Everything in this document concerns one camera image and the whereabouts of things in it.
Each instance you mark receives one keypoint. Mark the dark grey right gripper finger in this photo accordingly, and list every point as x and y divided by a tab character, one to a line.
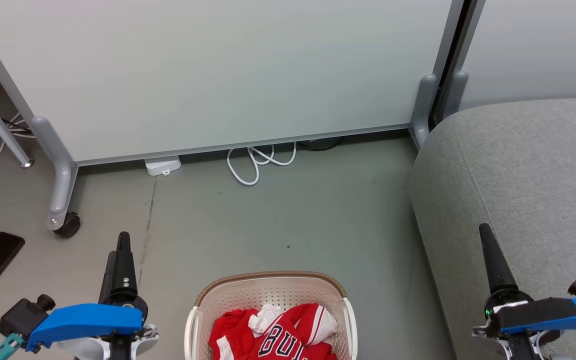
495	265

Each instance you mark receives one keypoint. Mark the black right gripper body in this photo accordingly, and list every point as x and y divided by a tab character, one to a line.
505	300

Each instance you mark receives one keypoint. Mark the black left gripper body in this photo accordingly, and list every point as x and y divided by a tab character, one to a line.
135	301

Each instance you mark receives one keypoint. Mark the black caster wheel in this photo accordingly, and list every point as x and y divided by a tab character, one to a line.
69	226

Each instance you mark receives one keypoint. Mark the white crumpled garment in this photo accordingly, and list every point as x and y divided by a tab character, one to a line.
264	320

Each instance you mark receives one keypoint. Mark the red basketball jersey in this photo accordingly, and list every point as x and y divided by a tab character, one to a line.
293	335

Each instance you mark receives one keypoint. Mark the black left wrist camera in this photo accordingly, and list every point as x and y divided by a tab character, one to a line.
20	316

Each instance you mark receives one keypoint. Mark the beige plastic laundry basket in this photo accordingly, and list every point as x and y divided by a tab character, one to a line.
268	287

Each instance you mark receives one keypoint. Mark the short grey partition leg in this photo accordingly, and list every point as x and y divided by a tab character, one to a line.
455	92
424	107

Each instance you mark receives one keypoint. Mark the large white partition panel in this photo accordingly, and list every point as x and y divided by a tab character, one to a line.
218	70

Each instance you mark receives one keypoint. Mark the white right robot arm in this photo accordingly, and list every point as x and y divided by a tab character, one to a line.
513	345

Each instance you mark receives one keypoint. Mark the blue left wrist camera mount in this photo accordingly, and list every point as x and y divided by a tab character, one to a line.
88	320

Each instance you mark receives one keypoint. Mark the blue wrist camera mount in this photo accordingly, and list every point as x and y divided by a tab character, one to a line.
543	312
88	320

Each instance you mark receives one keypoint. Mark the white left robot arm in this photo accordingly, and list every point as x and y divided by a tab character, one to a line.
93	349

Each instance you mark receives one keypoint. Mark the grey partition leg with caster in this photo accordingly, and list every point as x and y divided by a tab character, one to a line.
58	170

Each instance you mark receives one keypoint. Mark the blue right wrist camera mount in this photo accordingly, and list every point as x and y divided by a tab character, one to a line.
543	312

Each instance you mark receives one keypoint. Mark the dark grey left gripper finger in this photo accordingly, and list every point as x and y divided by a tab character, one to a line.
125	265
109	277

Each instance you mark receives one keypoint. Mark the white power adapter box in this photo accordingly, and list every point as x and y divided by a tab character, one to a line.
162	165

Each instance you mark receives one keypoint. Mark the narrow white partition panel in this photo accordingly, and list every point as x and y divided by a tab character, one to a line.
533	45

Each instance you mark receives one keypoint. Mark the grey fabric sofa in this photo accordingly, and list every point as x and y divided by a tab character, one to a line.
528	190

